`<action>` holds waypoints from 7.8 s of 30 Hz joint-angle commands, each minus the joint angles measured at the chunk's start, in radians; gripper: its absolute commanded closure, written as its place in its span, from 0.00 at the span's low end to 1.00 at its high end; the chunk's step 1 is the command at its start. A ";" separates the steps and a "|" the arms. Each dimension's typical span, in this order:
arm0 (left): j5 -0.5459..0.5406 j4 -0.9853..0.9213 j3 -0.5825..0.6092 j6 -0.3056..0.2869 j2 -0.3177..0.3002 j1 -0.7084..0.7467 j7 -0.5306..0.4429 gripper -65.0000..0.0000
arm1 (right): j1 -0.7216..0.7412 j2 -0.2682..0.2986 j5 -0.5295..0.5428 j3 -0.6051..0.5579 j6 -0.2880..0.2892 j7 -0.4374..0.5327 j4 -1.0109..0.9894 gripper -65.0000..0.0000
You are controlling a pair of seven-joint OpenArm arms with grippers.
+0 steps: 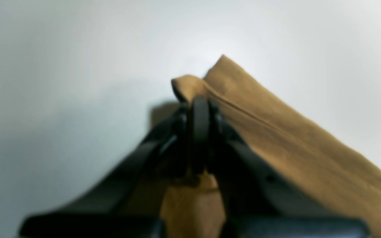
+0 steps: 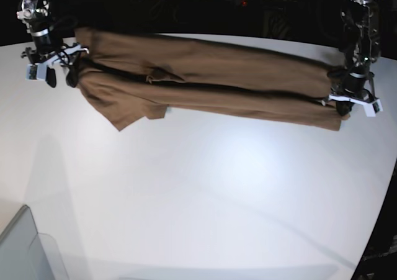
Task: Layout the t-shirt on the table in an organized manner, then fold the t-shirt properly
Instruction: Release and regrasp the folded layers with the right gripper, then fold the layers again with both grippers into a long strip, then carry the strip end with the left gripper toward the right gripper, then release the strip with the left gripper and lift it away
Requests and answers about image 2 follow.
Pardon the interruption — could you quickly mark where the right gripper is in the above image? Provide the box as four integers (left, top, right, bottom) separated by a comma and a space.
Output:
21, 43, 89, 88

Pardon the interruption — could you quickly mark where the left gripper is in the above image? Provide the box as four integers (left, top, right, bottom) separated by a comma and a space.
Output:
321, 73, 379, 116

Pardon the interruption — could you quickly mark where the brown t-shirt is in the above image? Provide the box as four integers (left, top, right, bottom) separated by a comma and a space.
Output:
75, 27, 346, 131

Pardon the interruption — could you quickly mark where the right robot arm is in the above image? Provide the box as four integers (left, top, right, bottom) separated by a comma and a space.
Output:
16, 0, 89, 88

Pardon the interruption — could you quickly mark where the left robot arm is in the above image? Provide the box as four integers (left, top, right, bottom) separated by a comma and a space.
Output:
322, 0, 383, 117

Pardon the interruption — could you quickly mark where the black power strip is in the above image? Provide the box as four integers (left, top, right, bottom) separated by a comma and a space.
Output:
234, 0, 265, 9

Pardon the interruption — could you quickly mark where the grey plastic bin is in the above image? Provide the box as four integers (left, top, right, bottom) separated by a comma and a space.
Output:
1, 205, 69, 280

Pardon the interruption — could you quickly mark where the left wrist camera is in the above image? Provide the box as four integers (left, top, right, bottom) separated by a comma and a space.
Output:
364, 99, 383, 117

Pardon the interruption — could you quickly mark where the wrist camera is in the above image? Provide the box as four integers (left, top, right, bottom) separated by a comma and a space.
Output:
26, 63, 47, 81
364, 99, 383, 117

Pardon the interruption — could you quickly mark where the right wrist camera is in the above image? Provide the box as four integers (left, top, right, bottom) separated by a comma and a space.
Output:
26, 63, 47, 81

